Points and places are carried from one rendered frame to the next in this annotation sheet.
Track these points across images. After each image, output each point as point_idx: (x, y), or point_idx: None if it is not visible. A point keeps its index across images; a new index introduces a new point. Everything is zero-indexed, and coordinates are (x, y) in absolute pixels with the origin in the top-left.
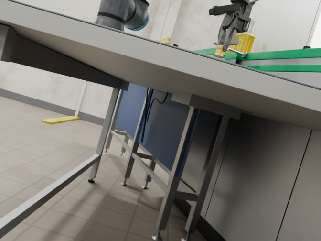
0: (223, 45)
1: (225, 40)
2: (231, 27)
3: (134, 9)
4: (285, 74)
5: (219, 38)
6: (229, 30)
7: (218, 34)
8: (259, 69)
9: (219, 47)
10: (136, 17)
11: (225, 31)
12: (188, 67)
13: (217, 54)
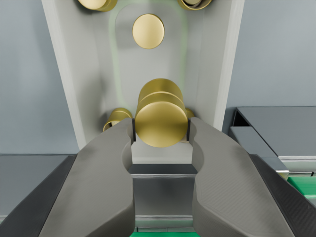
0: (123, 119)
1: (119, 138)
2: (13, 236)
3: None
4: (3, 209)
5: (226, 150)
6: (77, 202)
7: (288, 186)
8: (137, 235)
9: (141, 101)
10: None
11: (203, 226)
12: None
13: (147, 84)
